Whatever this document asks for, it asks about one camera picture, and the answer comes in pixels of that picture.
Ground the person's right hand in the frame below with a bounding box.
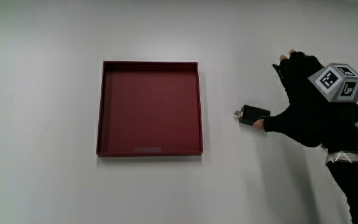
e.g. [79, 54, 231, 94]
[252, 49, 358, 154]

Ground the black charger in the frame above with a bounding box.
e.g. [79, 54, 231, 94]
[233, 104, 272, 127]

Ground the white desk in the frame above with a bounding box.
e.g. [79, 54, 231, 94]
[0, 0, 358, 224]

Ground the red square tray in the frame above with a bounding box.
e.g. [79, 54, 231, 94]
[96, 60, 204, 158]

